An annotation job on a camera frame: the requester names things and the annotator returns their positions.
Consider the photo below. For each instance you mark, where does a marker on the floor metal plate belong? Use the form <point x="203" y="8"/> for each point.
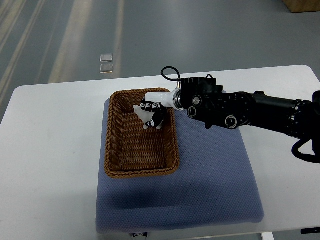
<point x="106" y="57"/>
<point x="106" y="68"/>

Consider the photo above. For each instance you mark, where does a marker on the wooden box corner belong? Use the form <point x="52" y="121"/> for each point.
<point x="302" y="6"/>

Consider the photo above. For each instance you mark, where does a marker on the brown wicker basket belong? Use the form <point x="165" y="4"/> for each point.
<point x="132" y="151"/>

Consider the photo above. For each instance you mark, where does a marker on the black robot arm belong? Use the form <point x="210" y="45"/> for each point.
<point x="205" y="101"/>

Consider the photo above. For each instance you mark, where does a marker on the white bear figurine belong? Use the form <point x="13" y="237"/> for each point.
<point x="145" y="116"/>

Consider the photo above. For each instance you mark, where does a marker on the black control box under table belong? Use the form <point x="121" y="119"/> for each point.
<point x="311" y="230"/>

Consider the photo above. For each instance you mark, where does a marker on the upper floor metal plate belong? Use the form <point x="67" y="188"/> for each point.
<point x="106" y="57"/>

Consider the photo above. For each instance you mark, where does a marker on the lower floor metal plate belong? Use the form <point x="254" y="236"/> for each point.
<point x="106" y="68"/>

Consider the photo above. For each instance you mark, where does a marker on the black white robotic hand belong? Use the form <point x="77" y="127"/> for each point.
<point x="160" y="113"/>

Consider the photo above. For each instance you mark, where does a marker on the blue fabric cushion mat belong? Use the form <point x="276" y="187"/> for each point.
<point x="213" y="185"/>

